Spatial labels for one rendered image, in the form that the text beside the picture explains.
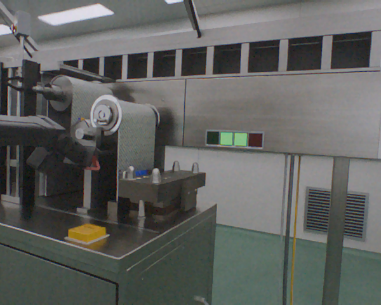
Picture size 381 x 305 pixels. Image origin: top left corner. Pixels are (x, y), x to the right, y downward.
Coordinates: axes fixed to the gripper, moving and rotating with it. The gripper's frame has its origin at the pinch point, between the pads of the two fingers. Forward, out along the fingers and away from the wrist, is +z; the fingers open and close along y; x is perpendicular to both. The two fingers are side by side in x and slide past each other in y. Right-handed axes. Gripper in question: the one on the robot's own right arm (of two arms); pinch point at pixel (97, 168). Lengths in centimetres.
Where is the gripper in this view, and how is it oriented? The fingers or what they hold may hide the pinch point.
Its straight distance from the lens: 97.2
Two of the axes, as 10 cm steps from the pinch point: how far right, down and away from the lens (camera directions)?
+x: 2.5, -8.7, 4.3
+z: 3.4, 4.9, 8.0
